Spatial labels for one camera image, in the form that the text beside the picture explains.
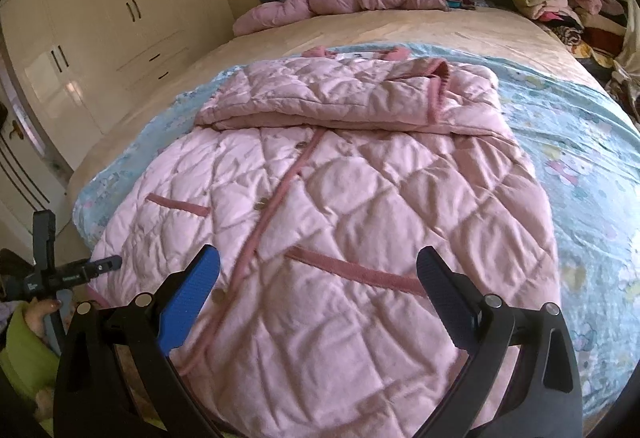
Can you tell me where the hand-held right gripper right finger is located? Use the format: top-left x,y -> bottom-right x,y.
416,245 -> 583,438

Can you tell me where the person's left hand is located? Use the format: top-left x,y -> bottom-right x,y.
24,299 -> 65,350

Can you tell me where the white door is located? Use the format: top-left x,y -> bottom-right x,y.
0,102 -> 71,239

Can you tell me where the pink quilted jacket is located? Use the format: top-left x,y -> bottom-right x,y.
85,46 -> 561,438

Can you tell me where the cream wardrobe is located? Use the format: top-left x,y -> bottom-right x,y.
0,0 -> 236,169

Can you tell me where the cream curtain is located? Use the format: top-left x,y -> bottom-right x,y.
611,0 -> 640,123

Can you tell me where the blue printed blanket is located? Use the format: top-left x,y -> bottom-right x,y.
72,40 -> 640,419

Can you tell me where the bed with beige sheet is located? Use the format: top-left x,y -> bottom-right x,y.
65,2 -> 640,424

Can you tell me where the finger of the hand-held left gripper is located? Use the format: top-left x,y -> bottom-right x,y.
55,255 -> 123,287
32,210 -> 57,269

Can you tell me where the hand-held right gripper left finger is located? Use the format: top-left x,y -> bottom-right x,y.
52,245 -> 223,438

